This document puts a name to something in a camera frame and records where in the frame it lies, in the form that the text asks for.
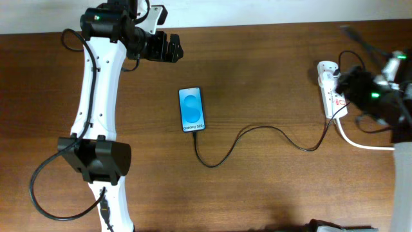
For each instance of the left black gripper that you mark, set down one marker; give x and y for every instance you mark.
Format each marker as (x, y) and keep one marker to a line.
(159, 51)

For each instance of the white USB wall charger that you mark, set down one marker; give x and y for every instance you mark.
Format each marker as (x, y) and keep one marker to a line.
(327, 71)

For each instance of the white power strip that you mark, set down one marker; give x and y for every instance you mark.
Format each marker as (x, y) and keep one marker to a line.
(334, 104)

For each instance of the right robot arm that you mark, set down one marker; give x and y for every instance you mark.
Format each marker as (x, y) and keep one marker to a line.
(401, 140)

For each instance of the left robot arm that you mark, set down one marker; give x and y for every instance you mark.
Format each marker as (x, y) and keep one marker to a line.
(113, 32)

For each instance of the blue screen Galaxy smartphone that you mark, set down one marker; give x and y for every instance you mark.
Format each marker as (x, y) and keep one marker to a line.
(191, 109)

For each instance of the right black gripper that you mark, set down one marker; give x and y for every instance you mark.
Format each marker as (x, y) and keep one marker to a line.
(349, 83)

